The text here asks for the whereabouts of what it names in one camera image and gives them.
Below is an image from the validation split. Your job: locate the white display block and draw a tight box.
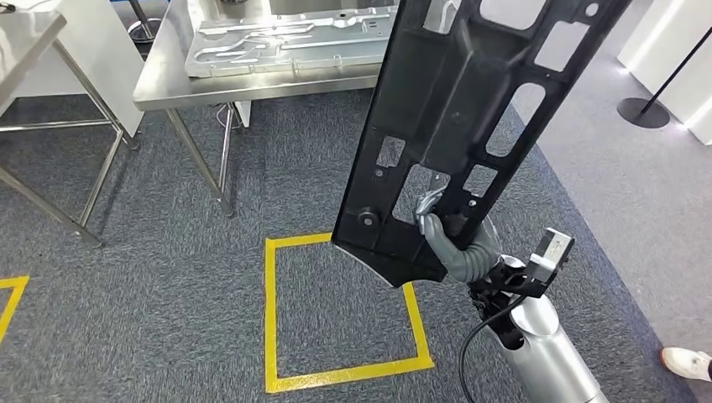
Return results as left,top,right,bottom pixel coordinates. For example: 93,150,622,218
617,0,712,147

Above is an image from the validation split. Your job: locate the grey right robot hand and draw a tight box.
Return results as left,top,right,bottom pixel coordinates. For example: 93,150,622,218
414,186,504,284

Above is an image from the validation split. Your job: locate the person's white shoe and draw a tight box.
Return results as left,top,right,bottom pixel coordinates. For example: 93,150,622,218
660,347,712,384

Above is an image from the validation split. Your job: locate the cable under workbench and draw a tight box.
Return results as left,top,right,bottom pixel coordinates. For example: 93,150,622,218
213,102,246,130

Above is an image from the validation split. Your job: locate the black stanchion with round base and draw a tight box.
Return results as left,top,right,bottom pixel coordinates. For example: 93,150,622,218
617,24,712,130

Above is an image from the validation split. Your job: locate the white panel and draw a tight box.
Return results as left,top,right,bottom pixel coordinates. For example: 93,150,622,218
11,0,146,138

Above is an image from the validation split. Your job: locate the stainless steel side table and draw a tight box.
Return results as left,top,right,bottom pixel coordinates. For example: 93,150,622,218
0,9,140,249

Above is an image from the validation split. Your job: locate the stamped metal plate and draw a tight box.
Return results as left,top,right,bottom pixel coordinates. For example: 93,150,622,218
184,0,463,78

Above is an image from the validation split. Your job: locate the chrome stanchion with round base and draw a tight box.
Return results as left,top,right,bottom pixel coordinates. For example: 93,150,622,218
126,0,162,44

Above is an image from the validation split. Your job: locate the black plastic frame part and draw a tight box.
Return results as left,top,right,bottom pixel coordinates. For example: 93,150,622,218
332,0,632,289

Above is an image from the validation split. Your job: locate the stainless steel workbench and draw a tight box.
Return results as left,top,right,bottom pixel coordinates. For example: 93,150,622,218
132,0,549,219

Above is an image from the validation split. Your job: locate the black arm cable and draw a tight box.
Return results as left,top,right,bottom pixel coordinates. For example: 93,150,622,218
458,295,526,403

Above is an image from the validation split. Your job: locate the yellow floor tape square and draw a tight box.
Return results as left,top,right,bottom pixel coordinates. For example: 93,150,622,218
264,232,435,395
0,275,30,346

